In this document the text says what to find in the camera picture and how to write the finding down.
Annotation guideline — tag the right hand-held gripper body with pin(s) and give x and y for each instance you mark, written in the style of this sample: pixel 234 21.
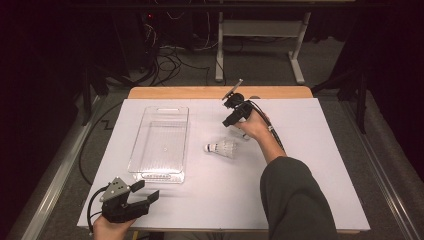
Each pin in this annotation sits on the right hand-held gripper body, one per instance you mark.
pixel 240 103

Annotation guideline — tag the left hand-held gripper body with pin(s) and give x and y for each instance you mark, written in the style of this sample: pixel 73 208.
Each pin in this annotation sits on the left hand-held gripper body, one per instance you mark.
pixel 120 210

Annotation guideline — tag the clear plastic bin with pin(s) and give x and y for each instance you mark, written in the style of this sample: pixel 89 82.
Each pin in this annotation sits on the clear plastic bin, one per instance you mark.
pixel 160 146

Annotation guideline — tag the person's right hand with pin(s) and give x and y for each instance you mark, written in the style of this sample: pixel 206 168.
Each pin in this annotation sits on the person's right hand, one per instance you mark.
pixel 255 126

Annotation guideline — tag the person's left hand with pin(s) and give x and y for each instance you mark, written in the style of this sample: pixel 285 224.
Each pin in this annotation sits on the person's left hand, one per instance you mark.
pixel 110 230

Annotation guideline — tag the wooden table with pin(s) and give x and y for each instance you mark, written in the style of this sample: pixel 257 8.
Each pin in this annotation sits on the wooden table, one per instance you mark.
pixel 186 92

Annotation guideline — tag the white table sheet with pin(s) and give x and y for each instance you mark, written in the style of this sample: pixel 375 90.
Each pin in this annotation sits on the white table sheet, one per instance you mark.
pixel 206 200

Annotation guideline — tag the black metal stand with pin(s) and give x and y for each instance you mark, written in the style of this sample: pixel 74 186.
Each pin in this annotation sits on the black metal stand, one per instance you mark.
pixel 361 100
pixel 87 96

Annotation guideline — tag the black computer tower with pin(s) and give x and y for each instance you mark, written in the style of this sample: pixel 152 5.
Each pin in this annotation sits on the black computer tower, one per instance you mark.
pixel 136 40

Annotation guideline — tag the aluminium floor rail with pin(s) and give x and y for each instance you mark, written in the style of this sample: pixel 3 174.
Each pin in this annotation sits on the aluminium floor rail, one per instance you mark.
pixel 60 173
pixel 383 180

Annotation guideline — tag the white metal desk frame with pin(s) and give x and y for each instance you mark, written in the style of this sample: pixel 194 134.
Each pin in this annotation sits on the white metal desk frame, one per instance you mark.
pixel 263 28

